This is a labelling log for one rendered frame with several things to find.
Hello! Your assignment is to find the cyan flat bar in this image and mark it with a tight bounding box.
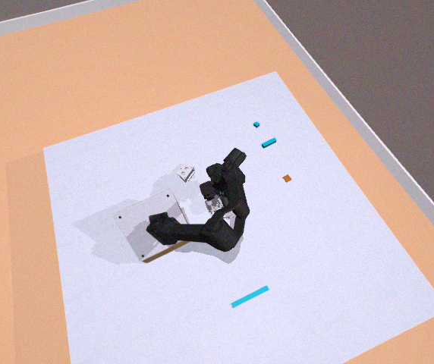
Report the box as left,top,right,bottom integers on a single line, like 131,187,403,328
231,286,269,308

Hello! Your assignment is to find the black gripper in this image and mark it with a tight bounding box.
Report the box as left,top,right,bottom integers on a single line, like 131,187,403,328
206,163,229,207

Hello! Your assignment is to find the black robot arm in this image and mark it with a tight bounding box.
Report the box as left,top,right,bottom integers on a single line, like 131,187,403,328
146,148,250,252

